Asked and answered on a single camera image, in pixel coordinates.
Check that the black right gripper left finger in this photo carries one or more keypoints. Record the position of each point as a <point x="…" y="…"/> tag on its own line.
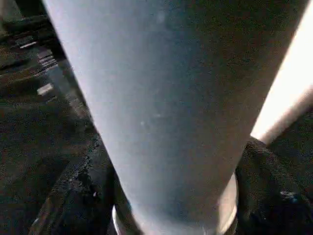
<point x="78" y="195"/>

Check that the white plastic table top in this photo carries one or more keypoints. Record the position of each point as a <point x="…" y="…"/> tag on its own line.
<point x="286" y="85"/>

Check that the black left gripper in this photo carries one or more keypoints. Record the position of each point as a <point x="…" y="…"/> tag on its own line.
<point x="36" y="49"/>

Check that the black work mat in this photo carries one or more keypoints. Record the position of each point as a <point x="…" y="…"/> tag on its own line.
<point x="29" y="137"/>

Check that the white plastic table leg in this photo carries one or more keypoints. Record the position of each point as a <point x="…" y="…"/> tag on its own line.
<point x="159" y="98"/>

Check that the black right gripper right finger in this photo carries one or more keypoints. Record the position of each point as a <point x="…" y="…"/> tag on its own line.
<point x="269" y="193"/>

